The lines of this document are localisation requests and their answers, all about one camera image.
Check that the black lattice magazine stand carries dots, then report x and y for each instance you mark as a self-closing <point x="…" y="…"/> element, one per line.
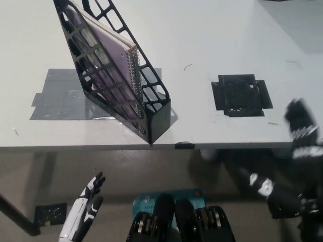
<point x="160" y="118"/>

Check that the grey tape patch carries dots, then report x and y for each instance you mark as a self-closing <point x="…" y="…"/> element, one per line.
<point x="58" y="100"/>

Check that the black metal table leg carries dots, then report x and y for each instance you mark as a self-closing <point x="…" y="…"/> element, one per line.
<point x="17" y="218"/>

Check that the teal cardboard box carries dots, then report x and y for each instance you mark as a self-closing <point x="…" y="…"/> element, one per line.
<point x="145" y="201"/>

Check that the black tape square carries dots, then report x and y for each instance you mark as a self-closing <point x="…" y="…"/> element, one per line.
<point x="239" y="95"/>

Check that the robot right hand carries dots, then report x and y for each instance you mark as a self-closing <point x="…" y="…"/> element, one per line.
<point x="305" y="174"/>

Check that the black floor tape patch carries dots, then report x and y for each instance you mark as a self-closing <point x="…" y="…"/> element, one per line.
<point x="50" y="213"/>

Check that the purple spiral notebook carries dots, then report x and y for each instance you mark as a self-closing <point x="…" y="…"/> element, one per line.
<point x="111" y="55"/>

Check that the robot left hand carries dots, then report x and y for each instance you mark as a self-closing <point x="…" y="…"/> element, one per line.
<point x="78" y="214"/>

